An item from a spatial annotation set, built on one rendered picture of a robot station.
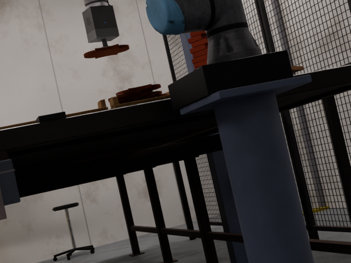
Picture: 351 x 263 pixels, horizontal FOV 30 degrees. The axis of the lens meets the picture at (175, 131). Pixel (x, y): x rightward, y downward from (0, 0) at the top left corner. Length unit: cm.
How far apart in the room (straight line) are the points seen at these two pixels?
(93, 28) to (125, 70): 593
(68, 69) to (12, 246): 214
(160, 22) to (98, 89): 623
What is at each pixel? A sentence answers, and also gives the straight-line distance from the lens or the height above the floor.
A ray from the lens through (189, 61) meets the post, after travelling 415.
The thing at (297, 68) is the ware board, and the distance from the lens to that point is 306.
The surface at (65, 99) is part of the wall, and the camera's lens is 780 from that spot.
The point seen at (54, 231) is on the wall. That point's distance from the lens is 766.
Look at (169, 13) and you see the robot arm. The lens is 167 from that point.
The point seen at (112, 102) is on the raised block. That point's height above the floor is 95.
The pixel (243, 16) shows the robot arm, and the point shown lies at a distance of 178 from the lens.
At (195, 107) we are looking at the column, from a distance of 175.
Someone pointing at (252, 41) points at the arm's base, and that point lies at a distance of 176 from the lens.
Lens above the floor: 71
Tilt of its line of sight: 3 degrees up
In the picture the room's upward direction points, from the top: 13 degrees counter-clockwise
